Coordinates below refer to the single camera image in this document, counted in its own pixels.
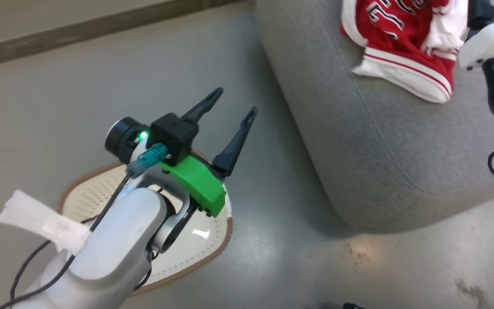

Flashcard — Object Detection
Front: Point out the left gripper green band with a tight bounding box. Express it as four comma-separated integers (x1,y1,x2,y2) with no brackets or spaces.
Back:
105,88,258,218

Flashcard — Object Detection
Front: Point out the red and white varsity jacket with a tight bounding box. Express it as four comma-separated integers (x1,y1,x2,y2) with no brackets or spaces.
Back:
340,0,469,104

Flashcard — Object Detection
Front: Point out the white laundry basket brown rim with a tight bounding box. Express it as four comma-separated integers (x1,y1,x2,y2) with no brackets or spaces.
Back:
57,150,234,297

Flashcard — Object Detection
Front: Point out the grey fabric sofa seat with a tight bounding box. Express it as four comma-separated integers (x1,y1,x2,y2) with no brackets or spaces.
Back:
255,0,494,235

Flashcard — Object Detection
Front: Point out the white tape strip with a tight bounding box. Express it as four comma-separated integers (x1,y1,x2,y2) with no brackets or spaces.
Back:
0,190,92,254

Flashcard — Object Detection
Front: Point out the dark navy garment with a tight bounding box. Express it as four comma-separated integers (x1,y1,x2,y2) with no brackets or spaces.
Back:
469,0,494,30

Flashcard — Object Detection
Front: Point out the teal cable connector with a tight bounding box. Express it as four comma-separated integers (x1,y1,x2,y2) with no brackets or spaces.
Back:
127,143,169,179

